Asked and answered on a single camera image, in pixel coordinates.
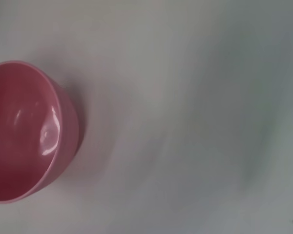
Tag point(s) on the pink plastic bowl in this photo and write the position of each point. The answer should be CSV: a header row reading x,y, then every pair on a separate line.
x,y
22,126

